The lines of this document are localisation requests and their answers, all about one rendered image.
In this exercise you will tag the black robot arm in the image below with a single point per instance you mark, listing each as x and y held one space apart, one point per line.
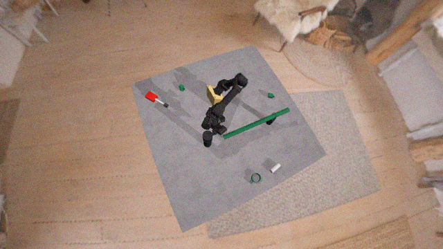
215 113

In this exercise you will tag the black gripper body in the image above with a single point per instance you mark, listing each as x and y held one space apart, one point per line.
220 128

